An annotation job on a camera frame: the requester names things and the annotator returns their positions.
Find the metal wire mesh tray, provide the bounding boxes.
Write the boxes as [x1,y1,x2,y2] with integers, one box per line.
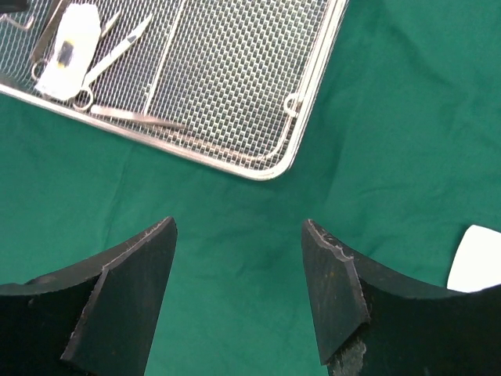
[1,1,348,180]

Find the dark green surgical drape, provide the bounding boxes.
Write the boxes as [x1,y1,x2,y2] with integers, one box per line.
[1,1,500,375]

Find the silver tweezers in tray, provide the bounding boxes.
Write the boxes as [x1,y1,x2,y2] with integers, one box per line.
[89,105,185,129]

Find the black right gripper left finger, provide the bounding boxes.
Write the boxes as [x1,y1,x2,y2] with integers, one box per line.
[1,217,177,375]

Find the silver surgical scissors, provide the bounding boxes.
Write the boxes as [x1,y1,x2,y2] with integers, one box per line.
[72,13,153,112]

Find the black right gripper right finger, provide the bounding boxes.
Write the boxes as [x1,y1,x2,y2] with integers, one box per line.
[301,219,500,375]

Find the clear pouch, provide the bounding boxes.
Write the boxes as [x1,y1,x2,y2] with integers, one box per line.
[34,3,102,101]
[446,225,500,293]

